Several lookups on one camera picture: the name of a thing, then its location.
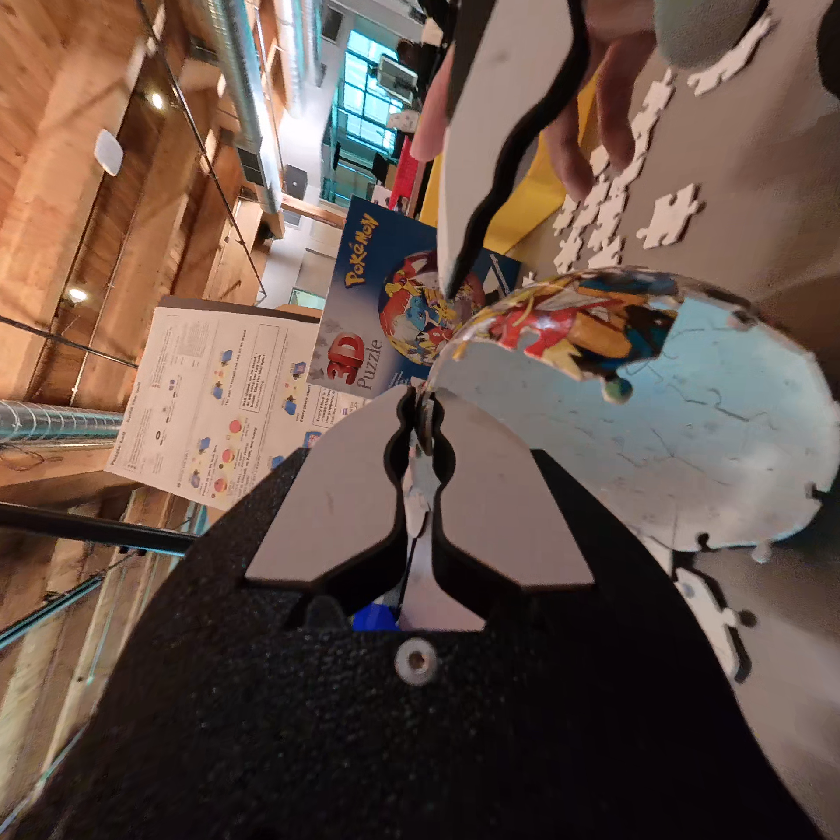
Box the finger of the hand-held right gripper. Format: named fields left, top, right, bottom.
left=435, top=0, right=592, bottom=299

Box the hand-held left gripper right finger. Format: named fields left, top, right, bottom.
left=427, top=390, right=595, bottom=618

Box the black metal rail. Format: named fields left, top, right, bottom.
left=0, top=502, right=199, bottom=557

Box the smooth silver pipe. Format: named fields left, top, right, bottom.
left=279, top=0, right=324, bottom=122

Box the blue plastic bin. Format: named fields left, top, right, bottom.
left=351, top=602, right=403, bottom=632

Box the brown cardboard board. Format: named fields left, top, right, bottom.
left=159, top=295, right=324, bottom=324

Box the red box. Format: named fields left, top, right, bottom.
left=387, top=134, right=429, bottom=212

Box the colourful puzzle ball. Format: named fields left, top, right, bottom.
left=427, top=266, right=840, bottom=567

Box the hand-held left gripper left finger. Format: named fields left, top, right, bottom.
left=244, top=386, right=417, bottom=618

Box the person's right hand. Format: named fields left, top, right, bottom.
left=410, top=0, right=660, bottom=203

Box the ribbed silver air duct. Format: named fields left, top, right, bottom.
left=0, top=400, right=127, bottom=448
left=203, top=0, right=284, bottom=212

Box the printed instruction sheet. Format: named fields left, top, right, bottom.
left=105, top=305, right=361, bottom=513

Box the printed puzzle box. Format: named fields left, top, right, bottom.
left=306, top=196, right=524, bottom=401

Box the white wall device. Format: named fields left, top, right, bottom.
left=94, top=129, right=125, bottom=177

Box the yellow bin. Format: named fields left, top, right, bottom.
left=419, top=72, right=599, bottom=257

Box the pile of loose puzzle pieces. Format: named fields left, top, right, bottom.
left=550, top=13, right=777, bottom=277

